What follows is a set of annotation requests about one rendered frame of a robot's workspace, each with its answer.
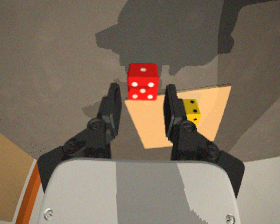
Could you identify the red die with white pips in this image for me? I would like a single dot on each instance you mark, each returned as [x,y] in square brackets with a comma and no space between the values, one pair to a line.
[142,81]

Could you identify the yellow die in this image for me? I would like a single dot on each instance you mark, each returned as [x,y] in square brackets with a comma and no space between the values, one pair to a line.
[192,110]

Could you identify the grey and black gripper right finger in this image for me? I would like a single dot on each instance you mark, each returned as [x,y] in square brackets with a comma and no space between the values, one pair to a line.
[192,145]

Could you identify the peach flat mat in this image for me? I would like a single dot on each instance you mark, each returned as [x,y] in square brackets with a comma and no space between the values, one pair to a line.
[148,115]

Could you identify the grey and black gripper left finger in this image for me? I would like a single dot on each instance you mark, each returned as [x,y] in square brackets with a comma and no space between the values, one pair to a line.
[92,142]

